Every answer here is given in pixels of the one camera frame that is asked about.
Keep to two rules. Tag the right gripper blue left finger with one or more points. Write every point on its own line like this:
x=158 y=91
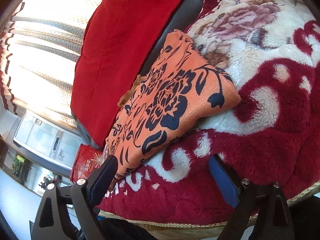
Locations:
x=100 y=180

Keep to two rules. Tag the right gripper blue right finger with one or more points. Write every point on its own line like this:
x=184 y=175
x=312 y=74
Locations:
x=226 y=180

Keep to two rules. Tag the orange floral blouse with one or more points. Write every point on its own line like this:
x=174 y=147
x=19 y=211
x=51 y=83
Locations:
x=180 y=88

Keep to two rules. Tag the red snack gift box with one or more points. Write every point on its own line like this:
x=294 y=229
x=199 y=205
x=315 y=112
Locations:
x=86 y=161

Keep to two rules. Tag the silver refrigerator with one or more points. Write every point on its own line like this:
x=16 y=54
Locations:
x=55 y=145

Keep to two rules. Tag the dotted cream curtain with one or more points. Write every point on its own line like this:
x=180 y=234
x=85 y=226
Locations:
x=40 y=45

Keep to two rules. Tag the red quilted blanket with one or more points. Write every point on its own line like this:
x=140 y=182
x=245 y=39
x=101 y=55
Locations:
x=117 y=40

